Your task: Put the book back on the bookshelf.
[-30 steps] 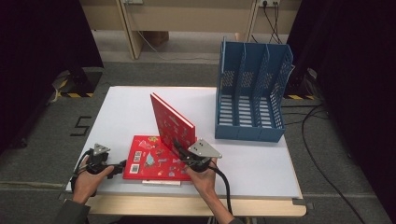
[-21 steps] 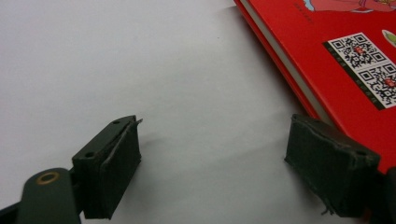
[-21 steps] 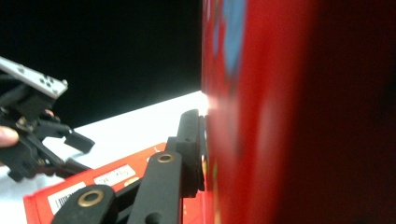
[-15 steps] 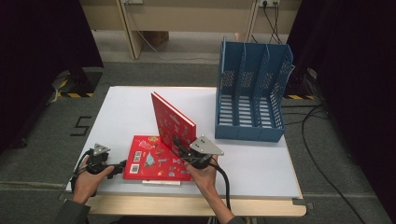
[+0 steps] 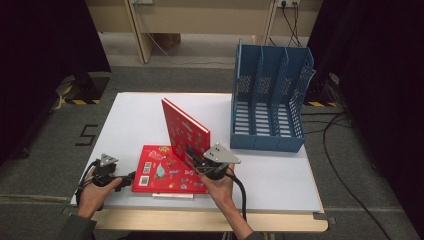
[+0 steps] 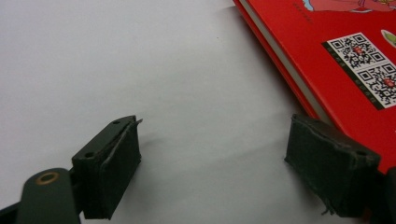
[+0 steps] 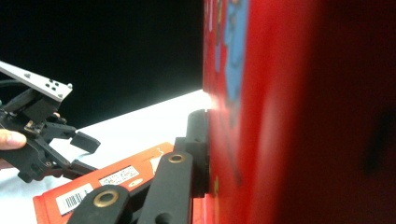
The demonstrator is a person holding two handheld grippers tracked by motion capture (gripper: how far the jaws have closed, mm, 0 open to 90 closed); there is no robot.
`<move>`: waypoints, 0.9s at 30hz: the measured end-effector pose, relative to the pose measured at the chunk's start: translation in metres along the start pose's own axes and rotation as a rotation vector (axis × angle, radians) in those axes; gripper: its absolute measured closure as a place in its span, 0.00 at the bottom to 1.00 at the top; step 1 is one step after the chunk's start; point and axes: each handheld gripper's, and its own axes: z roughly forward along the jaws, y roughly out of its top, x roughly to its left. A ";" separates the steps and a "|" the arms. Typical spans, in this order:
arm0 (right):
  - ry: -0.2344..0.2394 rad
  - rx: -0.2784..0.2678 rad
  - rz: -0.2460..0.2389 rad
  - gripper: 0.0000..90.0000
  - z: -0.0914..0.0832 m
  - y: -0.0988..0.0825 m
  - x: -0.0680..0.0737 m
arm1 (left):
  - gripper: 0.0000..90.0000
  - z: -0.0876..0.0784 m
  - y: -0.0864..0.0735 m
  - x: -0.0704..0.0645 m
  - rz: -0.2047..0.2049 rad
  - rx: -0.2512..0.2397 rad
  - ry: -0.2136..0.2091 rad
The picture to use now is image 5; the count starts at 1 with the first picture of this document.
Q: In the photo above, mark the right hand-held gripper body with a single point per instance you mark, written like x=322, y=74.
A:
x=220, y=155

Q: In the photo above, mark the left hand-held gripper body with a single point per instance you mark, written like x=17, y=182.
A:
x=108, y=160

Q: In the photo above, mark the red picture book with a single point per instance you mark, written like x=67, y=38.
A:
x=160, y=173
x=183, y=128

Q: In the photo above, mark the blue plastic file rack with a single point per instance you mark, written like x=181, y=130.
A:
x=266, y=141

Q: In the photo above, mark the person's left hand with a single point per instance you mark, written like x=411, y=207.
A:
x=93, y=200

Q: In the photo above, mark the person's right hand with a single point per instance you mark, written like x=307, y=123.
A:
x=220, y=191

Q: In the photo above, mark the black stand base striped tape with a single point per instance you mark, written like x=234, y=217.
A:
x=321, y=96
x=88, y=87

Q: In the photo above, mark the black curtain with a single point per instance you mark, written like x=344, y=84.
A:
x=383, y=83
x=40, y=66

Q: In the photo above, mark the cardboard box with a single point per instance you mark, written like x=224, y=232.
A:
x=168, y=40

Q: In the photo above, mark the beige wooden desk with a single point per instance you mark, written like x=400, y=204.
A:
x=200, y=16

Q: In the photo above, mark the white power strip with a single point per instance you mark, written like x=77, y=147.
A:
x=141, y=1

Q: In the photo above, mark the white wall socket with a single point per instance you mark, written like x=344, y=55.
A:
x=289, y=2

